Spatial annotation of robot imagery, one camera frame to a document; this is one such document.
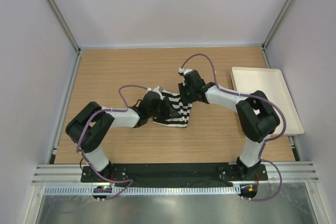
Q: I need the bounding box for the left aluminium frame post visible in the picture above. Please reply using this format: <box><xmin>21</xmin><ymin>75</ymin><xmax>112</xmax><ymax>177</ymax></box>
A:
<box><xmin>30</xmin><ymin>0</ymin><xmax>81</xmax><ymax>54</ymax></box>

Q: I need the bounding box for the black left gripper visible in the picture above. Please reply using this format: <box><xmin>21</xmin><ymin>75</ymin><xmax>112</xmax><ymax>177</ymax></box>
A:
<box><xmin>148</xmin><ymin>97</ymin><xmax>180</xmax><ymax>121</ymax></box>

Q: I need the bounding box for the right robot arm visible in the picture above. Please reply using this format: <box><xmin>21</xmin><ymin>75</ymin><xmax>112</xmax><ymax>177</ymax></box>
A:
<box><xmin>178</xmin><ymin>68</ymin><xmax>280</xmax><ymax>180</ymax></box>

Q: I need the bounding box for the aluminium frame post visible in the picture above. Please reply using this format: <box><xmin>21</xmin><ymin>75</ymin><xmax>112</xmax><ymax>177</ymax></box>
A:
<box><xmin>30</xmin><ymin>0</ymin><xmax>81</xmax><ymax>54</ymax></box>
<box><xmin>261</xmin><ymin>0</ymin><xmax>313</xmax><ymax>49</ymax></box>

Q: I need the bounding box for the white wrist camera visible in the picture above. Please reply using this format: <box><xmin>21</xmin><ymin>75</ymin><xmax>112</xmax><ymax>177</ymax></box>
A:
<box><xmin>178</xmin><ymin>68</ymin><xmax>193</xmax><ymax>76</ymax></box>
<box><xmin>147</xmin><ymin>86</ymin><xmax>164</xmax><ymax>100</ymax></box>

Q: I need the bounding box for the black white striped tank top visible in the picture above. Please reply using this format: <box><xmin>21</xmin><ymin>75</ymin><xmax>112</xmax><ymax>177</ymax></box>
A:
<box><xmin>152</xmin><ymin>90</ymin><xmax>192</xmax><ymax>128</ymax></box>

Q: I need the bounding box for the right black controller puck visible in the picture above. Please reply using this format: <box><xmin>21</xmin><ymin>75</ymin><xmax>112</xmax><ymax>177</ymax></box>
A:
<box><xmin>239</xmin><ymin>184</ymin><xmax>258</xmax><ymax>200</ymax></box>

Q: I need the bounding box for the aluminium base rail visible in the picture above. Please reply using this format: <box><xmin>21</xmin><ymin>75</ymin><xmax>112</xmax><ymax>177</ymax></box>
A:
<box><xmin>33</xmin><ymin>161</ymin><xmax>319</xmax><ymax>184</ymax></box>

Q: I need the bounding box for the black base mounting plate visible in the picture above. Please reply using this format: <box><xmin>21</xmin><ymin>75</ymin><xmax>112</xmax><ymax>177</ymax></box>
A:
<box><xmin>80</xmin><ymin>163</ymin><xmax>268</xmax><ymax>188</ymax></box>

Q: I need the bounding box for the black controller puck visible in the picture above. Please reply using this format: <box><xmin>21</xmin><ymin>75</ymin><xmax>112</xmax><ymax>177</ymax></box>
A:
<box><xmin>92</xmin><ymin>185</ymin><xmax>112</xmax><ymax>200</ymax></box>
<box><xmin>239</xmin><ymin>184</ymin><xmax>258</xmax><ymax>200</ymax></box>

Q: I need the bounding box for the cream plastic tray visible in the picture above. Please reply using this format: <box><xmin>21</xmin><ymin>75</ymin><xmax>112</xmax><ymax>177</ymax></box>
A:
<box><xmin>230</xmin><ymin>67</ymin><xmax>305</xmax><ymax>136</ymax></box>

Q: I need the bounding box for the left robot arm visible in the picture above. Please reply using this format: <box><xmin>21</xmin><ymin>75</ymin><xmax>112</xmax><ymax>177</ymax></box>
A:
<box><xmin>65</xmin><ymin>91</ymin><xmax>180</xmax><ymax>182</ymax></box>

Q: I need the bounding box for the left black controller puck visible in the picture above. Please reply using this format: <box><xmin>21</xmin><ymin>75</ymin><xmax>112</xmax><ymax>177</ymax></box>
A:
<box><xmin>92</xmin><ymin>185</ymin><xmax>112</xmax><ymax>200</ymax></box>

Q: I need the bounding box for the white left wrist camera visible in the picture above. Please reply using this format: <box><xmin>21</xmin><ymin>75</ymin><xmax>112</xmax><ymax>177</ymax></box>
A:
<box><xmin>147</xmin><ymin>86</ymin><xmax>164</xmax><ymax>100</ymax></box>

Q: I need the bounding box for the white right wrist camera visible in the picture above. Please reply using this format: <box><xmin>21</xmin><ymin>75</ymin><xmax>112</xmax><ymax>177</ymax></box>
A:
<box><xmin>178</xmin><ymin>68</ymin><xmax>193</xmax><ymax>76</ymax></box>

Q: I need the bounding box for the slotted cable duct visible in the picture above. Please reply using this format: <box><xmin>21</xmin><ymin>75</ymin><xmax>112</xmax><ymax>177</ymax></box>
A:
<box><xmin>44</xmin><ymin>184</ymin><xmax>240</xmax><ymax>196</ymax></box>

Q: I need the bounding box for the right aluminium frame post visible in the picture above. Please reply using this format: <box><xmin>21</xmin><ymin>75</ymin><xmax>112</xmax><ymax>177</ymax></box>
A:
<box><xmin>261</xmin><ymin>0</ymin><xmax>313</xmax><ymax>49</ymax></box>

